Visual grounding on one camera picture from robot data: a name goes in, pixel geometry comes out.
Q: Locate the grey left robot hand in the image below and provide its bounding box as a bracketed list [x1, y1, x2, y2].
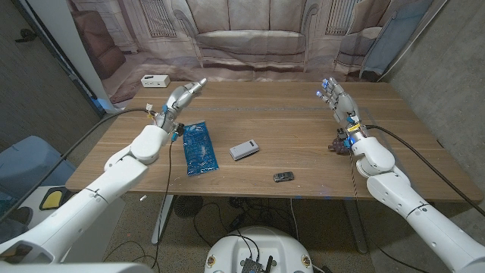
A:
[158, 77, 208, 128]

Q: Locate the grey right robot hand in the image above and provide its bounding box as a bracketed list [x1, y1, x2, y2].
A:
[316, 76, 367, 140]

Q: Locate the blue gel pad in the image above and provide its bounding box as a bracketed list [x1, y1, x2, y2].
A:
[183, 121, 220, 177]

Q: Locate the dark toy car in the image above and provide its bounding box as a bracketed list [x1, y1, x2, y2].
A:
[273, 171, 296, 184]

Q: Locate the white power box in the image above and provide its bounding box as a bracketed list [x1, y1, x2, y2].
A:
[140, 74, 171, 89]

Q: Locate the silver rectangular device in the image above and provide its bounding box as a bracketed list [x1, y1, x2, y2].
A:
[229, 139, 261, 162]

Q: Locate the printed sofa backdrop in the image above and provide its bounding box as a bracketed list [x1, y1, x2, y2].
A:
[67, 0, 437, 105]

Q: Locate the black round floor fan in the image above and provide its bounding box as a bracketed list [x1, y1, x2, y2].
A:
[174, 195, 204, 219]

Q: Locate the grey table leg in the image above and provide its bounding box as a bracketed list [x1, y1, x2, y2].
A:
[343, 199, 368, 254]

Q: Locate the white table leg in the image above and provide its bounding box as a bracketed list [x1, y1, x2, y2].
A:
[151, 195, 175, 246]

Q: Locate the white pillar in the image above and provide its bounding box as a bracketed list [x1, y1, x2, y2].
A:
[26, 0, 124, 115]

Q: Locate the blue covered seat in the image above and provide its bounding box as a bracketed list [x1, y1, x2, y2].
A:
[0, 135, 77, 213]

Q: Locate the yellow black foot pedal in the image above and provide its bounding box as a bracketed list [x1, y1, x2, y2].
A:
[39, 187, 73, 212]

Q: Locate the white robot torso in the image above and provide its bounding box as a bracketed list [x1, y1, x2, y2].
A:
[204, 226, 314, 273]

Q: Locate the black torso electronics module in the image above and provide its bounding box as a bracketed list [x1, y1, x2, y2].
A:
[239, 256, 274, 273]

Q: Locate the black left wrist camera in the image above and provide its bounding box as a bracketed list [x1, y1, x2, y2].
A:
[172, 123, 186, 142]

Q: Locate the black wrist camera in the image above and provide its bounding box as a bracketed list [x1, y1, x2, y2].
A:
[172, 123, 186, 142]
[327, 128, 352, 155]

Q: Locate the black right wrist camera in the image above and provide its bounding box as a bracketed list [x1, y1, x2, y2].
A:
[327, 128, 352, 155]

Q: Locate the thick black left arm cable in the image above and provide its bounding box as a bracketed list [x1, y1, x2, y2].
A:
[0, 108, 151, 224]

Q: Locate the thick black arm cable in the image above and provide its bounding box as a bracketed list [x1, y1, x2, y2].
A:
[364, 124, 485, 219]
[0, 108, 151, 224]

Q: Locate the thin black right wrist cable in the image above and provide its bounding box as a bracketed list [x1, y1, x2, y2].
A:
[348, 153, 433, 273]

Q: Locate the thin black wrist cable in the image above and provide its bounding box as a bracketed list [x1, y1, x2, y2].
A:
[348, 153, 433, 273]
[151, 140, 174, 270]

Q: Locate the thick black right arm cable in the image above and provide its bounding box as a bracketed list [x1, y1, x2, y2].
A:
[364, 124, 485, 219]

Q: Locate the thin black left wrist cable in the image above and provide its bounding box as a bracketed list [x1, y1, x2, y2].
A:
[151, 140, 174, 270]

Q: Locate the black floor cable bundle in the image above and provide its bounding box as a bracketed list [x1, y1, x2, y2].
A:
[192, 196, 300, 248]

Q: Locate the black door handle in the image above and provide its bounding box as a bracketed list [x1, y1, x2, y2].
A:
[14, 28, 39, 43]

